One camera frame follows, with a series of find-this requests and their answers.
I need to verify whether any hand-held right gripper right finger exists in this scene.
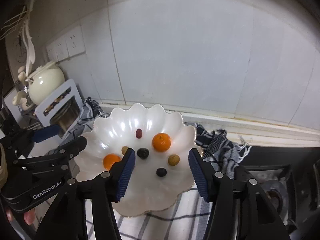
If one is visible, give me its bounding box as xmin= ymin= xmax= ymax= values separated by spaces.
xmin=188 ymin=148 xmax=292 ymax=240

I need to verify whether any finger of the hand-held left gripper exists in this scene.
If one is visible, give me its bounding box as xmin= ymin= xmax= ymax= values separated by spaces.
xmin=0 ymin=124 xmax=61 ymax=165
xmin=12 ymin=136 xmax=87 ymax=174

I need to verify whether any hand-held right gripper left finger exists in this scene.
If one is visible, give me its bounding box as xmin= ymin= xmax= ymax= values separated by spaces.
xmin=32 ymin=148 xmax=136 ymax=240

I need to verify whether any orange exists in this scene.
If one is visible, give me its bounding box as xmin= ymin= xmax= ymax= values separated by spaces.
xmin=103 ymin=154 xmax=122 ymax=170
xmin=152 ymin=133 xmax=172 ymax=153

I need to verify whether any white scalloped bowl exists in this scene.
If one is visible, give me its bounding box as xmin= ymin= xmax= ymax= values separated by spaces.
xmin=74 ymin=103 xmax=203 ymax=217

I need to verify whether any large dark brown fruit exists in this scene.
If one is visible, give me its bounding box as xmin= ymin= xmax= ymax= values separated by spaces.
xmin=136 ymin=148 xmax=150 ymax=159

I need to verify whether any person's left hand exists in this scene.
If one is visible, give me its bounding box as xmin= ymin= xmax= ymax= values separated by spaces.
xmin=4 ymin=207 xmax=37 ymax=225

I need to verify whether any steel pot with cream knob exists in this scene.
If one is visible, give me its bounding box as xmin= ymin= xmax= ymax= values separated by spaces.
xmin=12 ymin=90 xmax=34 ymax=110

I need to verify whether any cream ceramic pot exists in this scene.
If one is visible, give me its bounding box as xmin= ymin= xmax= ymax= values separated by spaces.
xmin=28 ymin=60 xmax=66 ymax=105

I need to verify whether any light grey rack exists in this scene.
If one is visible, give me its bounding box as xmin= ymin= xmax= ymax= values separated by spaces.
xmin=34 ymin=79 xmax=84 ymax=128

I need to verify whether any checkered cloth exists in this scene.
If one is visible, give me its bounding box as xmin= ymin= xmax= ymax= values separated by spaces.
xmin=49 ymin=97 xmax=252 ymax=240

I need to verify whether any gas stove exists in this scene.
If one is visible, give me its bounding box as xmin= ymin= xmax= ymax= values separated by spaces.
xmin=234 ymin=146 xmax=320 ymax=240

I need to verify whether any white hanging ladle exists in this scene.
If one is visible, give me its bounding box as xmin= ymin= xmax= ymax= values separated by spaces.
xmin=21 ymin=22 xmax=35 ymax=64

